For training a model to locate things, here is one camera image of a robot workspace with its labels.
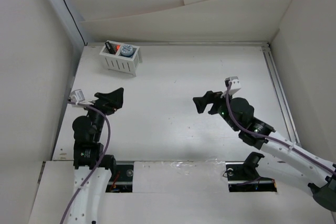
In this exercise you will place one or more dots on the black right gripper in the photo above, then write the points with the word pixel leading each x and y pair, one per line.
pixel 209 97

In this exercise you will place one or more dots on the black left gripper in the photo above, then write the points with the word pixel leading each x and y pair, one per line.
pixel 114 99

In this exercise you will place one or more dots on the pink cap black highlighter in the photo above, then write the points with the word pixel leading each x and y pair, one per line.
pixel 106 43

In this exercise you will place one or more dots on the blue cap black highlighter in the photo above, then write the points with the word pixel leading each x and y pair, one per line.
pixel 111 49

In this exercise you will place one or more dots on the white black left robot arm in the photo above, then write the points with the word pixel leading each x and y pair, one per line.
pixel 92 166

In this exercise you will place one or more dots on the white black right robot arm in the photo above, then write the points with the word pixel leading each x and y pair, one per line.
pixel 277 157

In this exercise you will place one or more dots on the white slotted organizer box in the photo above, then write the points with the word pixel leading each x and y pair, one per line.
pixel 119 63

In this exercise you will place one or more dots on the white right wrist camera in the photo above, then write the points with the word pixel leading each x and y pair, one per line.
pixel 234 84

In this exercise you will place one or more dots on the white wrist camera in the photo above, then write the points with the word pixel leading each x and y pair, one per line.
pixel 234 84
pixel 77 98

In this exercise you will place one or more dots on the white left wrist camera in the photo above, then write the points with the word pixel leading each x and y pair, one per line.
pixel 77 98

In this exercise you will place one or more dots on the aluminium rail right edge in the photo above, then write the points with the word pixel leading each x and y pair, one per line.
pixel 280 94

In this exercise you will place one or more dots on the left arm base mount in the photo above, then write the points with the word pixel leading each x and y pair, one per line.
pixel 122 178

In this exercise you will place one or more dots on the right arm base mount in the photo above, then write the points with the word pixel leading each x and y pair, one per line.
pixel 242 176

